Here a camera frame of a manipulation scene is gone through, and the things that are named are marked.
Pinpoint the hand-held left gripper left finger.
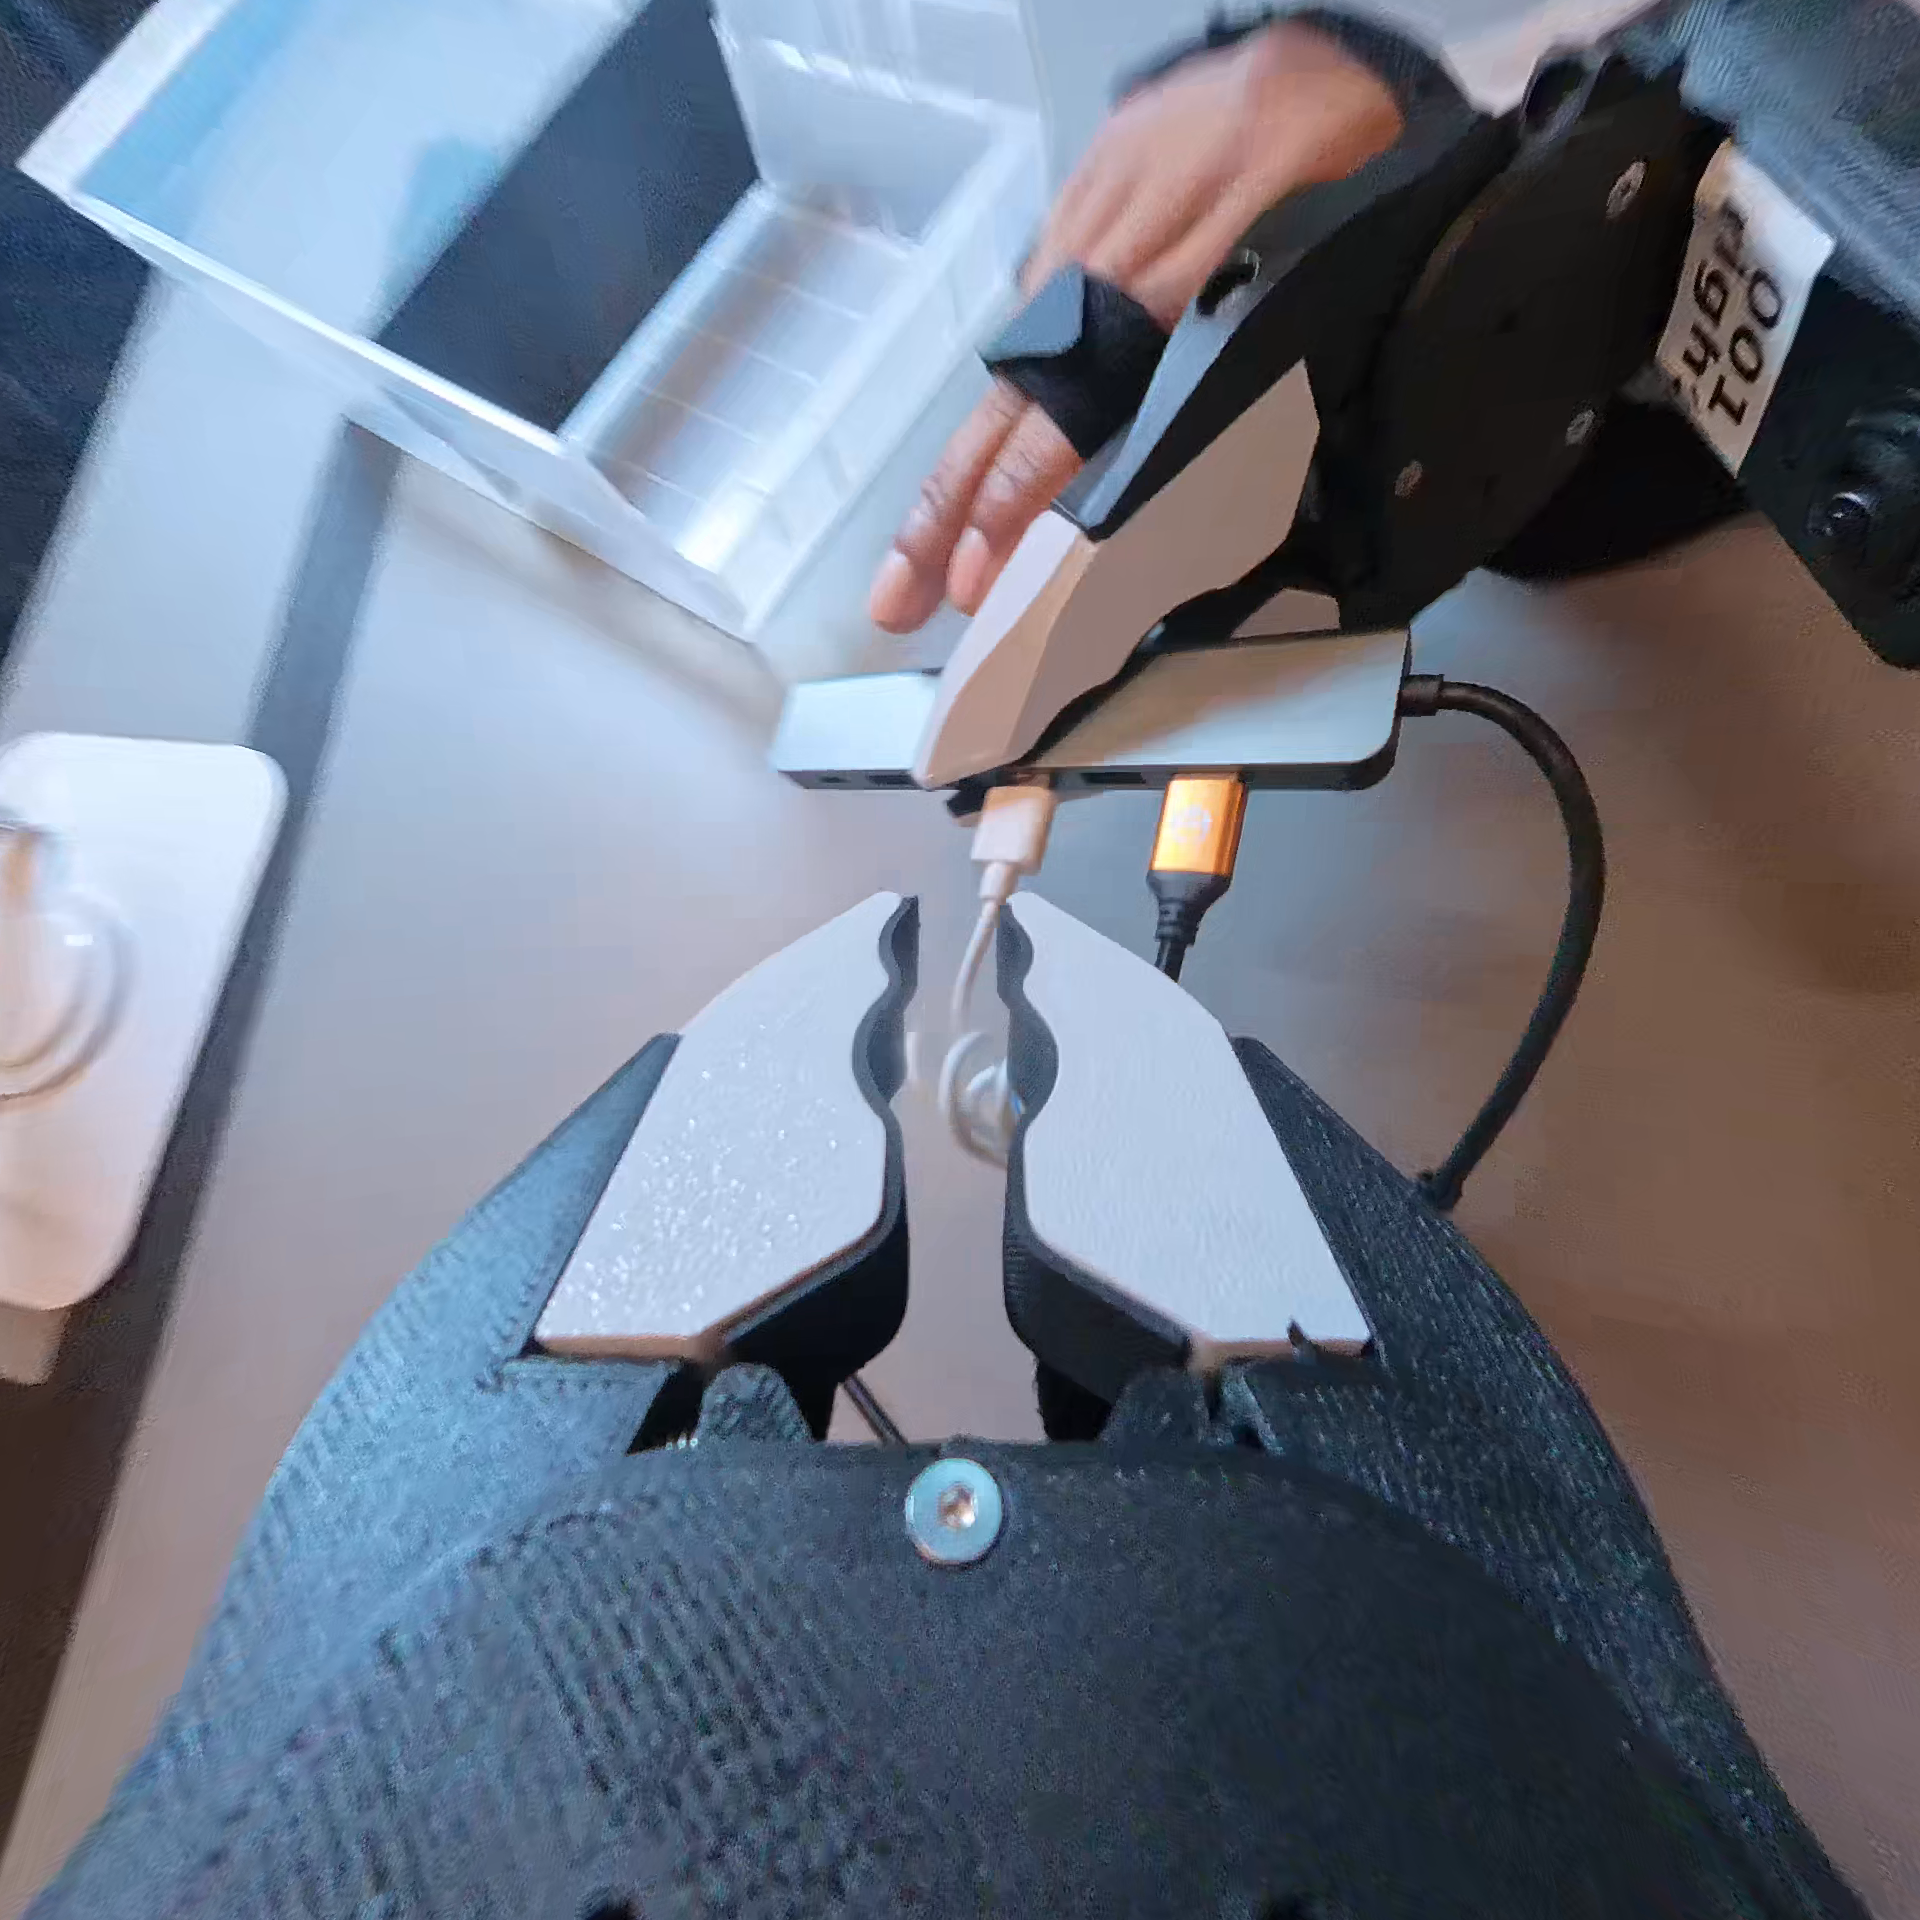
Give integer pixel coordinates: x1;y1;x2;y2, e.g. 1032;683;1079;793
531;892;921;1365

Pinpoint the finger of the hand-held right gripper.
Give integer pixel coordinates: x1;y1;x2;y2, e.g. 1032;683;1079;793
907;359;1326;793

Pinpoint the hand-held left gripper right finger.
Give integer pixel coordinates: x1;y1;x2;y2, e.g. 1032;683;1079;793
993;892;1375;1373

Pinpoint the grey usb hub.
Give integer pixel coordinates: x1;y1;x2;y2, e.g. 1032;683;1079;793
770;627;1411;797

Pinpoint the white usb cable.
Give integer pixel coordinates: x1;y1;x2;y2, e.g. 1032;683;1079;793
901;781;1057;1161

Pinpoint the person's right forearm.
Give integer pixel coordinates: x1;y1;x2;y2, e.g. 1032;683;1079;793
1140;0;1697;165

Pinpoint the person's right hand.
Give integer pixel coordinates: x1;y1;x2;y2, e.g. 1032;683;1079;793
868;23;1404;634

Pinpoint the clear plastic organizer box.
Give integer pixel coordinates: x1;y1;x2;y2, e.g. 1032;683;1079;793
16;0;1053;640

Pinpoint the black cable with orange plug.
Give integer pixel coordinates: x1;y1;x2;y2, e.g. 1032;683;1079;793
1146;772;1250;983

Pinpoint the black hub cable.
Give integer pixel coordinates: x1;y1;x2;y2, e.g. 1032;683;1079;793
1401;675;1607;1207

